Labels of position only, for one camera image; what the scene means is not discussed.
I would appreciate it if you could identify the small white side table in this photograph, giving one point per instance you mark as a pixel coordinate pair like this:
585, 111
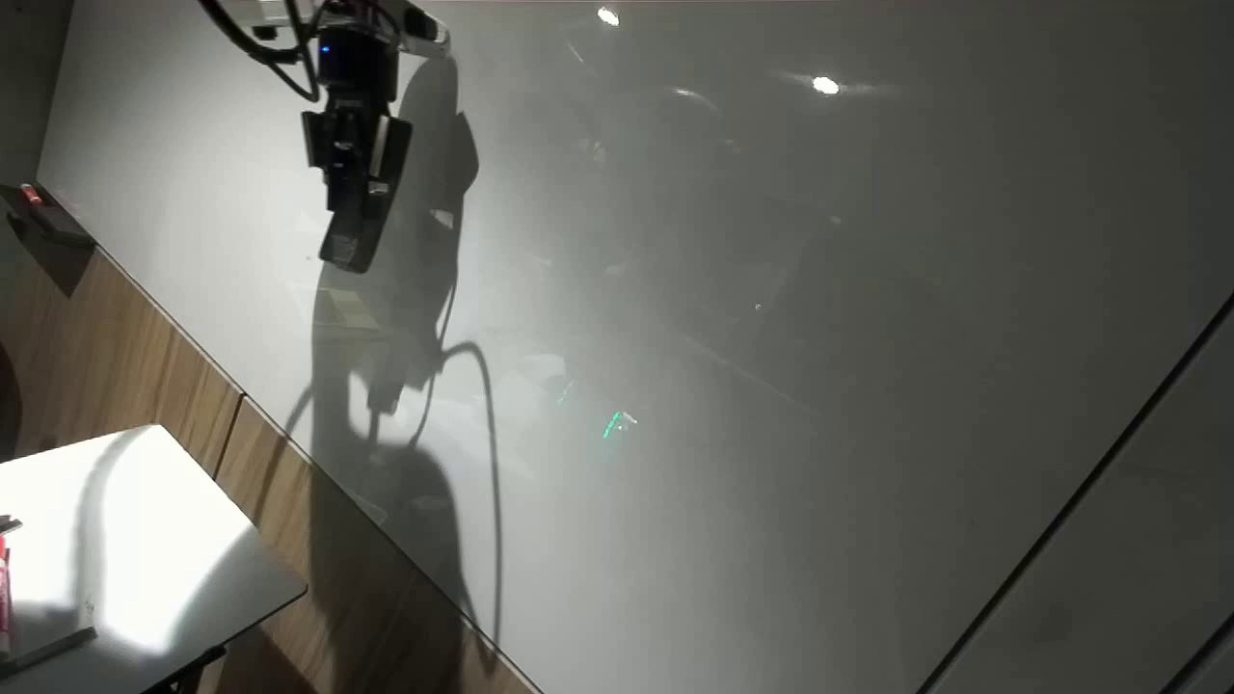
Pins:
130, 567

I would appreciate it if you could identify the black foam board duster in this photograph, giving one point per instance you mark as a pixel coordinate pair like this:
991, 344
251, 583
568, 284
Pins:
359, 159

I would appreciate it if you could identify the large white whiteboard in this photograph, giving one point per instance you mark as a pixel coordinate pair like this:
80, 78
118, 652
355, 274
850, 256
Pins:
726, 344

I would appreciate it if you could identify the red marker on ledge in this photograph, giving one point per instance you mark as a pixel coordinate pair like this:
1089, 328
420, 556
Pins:
33, 197

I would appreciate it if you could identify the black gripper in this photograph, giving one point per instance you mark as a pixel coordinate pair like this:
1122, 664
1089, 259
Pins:
355, 54

